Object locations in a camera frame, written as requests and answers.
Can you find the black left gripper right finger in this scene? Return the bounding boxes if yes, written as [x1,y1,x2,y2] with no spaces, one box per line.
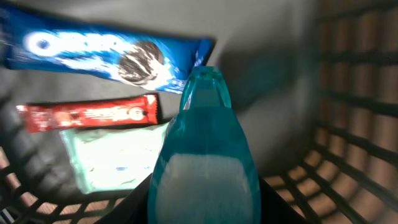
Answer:
[259,179,307,224]

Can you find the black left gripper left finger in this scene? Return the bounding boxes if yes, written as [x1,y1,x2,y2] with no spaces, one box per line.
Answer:
[95,174,152,224]

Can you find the green wet wipes pack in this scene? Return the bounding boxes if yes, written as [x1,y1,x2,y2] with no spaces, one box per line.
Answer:
[60,123,169,194]

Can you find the blue mouthwash bottle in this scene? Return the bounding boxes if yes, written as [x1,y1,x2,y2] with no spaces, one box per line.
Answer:
[147,67,261,223]

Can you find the red Nescafe coffee stick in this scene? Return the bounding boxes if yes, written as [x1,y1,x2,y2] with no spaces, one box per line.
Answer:
[16,93,159,133]

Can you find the blue Oreo cookie pack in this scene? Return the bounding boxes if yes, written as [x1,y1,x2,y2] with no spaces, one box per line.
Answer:
[1,3,214,94]

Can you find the grey plastic basket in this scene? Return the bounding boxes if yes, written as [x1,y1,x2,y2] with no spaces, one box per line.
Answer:
[1,1,397,223]

